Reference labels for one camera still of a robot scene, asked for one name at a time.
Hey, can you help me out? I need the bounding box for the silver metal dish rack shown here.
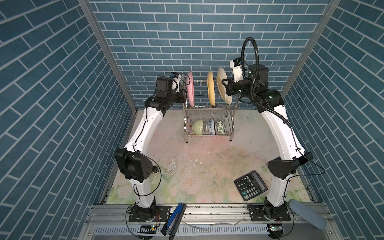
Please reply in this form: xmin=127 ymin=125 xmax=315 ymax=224
xmin=181 ymin=76 xmax=239 ymax=143

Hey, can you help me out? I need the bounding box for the aluminium corner post left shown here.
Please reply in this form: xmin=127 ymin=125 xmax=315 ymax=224
xmin=78 ymin=0 xmax=137 ymax=112

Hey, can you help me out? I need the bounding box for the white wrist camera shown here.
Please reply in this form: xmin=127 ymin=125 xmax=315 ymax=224
xmin=230 ymin=58 xmax=244 ymax=83
xmin=170 ymin=72 xmax=182 ymax=92

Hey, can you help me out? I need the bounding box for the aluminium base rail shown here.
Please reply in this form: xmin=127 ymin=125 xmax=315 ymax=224
xmin=79 ymin=203 xmax=343 ymax=240

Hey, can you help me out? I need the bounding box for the aluminium corner post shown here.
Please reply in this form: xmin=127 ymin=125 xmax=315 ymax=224
xmin=281 ymin=0 xmax=341 ymax=98
xmin=78 ymin=0 xmax=137 ymax=112

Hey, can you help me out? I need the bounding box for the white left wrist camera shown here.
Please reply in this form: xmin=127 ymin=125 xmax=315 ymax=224
xmin=170 ymin=72 xmax=182 ymax=92

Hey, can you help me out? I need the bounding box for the light green bowl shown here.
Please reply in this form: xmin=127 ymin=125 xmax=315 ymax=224
xmin=192 ymin=119 xmax=204 ymax=136

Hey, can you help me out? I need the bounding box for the black corrugated cable hose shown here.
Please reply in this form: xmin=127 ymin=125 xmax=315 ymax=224
xmin=240 ymin=36 xmax=293 ymax=128

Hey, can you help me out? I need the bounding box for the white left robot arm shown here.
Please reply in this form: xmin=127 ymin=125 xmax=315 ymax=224
xmin=115 ymin=72 xmax=187 ymax=221

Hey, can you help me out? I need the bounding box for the aluminium corner post right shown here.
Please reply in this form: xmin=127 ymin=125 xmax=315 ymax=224
xmin=281 ymin=0 xmax=341 ymax=98

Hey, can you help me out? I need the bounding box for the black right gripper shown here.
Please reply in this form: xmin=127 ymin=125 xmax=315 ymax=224
xmin=222 ymin=76 xmax=256 ymax=102

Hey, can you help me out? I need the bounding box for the pink plastic plate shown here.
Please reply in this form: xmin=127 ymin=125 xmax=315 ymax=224
xmin=187 ymin=71 xmax=195 ymax=107

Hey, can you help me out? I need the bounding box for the black calculator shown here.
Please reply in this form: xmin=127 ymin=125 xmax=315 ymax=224
xmin=234 ymin=171 xmax=268 ymax=202

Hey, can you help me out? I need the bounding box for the green leaf patterned bowl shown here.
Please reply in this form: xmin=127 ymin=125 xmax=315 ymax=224
xmin=215 ymin=118 xmax=227 ymax=135

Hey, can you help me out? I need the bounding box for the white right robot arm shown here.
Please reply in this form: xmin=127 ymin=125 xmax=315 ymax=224
xmin=221 ymin=65 xmax=313 ymax=220

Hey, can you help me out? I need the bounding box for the white floral ceramic plate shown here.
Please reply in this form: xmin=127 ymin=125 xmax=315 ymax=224
xmin=217 ymin=67 xmax=232 ymax=105

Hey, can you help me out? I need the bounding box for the blue black stapler tool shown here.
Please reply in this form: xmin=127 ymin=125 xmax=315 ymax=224
xmin=161 ymin=203 xmax=187 ymax=240

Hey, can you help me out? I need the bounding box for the yellow plastic plate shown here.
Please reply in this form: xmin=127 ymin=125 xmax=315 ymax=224
xmin=207 ymin=71 xmax=216 ymax=106

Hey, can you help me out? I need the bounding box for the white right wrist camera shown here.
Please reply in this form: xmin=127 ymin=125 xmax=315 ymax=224
xmin=230 ymin=58 xmax=244 ymax=83

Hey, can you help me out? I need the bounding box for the grey blue oval pad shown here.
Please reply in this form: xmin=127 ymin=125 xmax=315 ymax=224
xmin=289 ymin=200 xmax=326 ymax=230

